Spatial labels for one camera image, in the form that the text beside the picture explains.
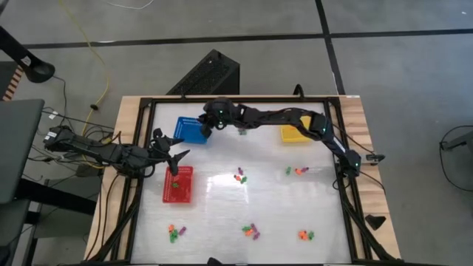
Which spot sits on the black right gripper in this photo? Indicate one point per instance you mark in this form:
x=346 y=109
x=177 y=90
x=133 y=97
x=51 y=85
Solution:
x=220 y=114

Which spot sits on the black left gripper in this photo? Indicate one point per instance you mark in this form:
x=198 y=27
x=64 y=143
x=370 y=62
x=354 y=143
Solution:
x=159 y=157

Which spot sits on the red plastic basket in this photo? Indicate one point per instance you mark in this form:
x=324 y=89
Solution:
x=183 y=194

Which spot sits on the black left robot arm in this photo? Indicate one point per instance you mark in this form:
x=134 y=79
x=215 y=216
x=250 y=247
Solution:
x=92 y=149

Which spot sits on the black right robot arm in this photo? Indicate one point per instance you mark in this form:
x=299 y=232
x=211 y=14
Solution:
x=281 y=116

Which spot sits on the blue plastic basket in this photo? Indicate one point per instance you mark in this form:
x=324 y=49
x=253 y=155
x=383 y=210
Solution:
x=186 y=129

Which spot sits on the black perforated case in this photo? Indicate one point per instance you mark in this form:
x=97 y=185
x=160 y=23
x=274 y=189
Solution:
x=210 y=74

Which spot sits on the yellow plastic basket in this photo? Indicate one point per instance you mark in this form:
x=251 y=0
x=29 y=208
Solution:
x=290 y=136

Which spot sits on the black desk beam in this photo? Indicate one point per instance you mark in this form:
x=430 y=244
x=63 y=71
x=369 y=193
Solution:
x=55 y=197

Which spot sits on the black stand foot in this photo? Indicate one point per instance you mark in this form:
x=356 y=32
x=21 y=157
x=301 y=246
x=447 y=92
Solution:
x=38 y=72

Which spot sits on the orange black striped board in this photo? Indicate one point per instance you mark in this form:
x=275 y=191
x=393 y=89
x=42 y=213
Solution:
x=13 y=85

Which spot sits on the grey chair leg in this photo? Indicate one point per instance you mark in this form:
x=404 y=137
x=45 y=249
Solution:
x=460 y=142

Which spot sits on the black table frame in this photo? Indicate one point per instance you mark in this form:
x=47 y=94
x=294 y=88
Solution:
x=273 y=100

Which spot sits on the black table-level camera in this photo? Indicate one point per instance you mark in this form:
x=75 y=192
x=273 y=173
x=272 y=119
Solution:
x=214 y=262

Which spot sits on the black triangular bracket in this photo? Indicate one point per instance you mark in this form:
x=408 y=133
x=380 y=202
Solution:
x=375 y=221

